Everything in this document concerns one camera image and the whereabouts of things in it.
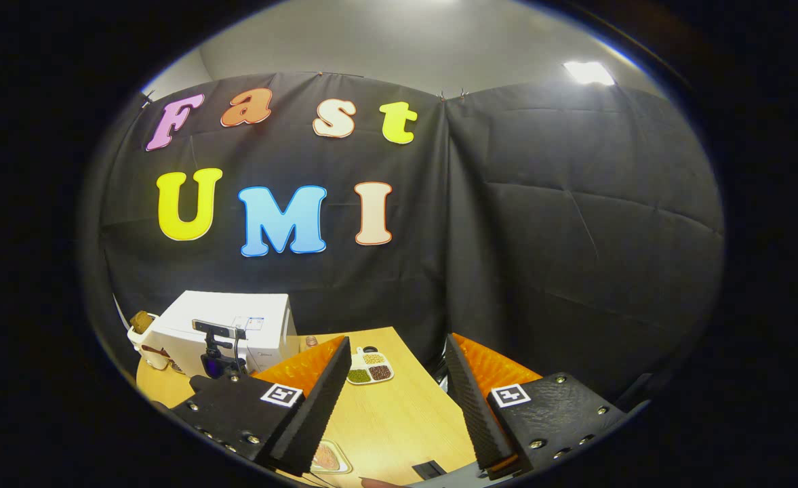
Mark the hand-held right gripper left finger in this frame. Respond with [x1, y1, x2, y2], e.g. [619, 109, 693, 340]
[168, 335, 353, 476]

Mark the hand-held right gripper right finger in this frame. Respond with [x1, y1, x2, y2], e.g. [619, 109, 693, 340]
[443, 332, 633, 481]

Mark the white microwave oven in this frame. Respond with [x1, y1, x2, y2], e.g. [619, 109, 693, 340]
[151, 291, 299, 379]

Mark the golden bread bun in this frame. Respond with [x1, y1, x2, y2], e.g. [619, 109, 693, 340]
[313, 443, 342, 470]

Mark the pale green plate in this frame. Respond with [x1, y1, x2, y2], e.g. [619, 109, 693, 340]
[309, 439, 353, 475]

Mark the white divided plate of beans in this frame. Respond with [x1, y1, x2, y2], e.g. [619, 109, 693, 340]
[346, 346, 395, 386]

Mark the white toaster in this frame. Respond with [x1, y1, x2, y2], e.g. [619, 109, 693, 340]
[127, 310, 170, 371]

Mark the black backdrop cloth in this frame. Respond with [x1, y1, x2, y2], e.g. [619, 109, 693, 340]
[80, 71, 725, 407]

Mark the ceiling light panel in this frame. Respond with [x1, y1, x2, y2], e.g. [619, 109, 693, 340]
[563, 61, 616, 87]

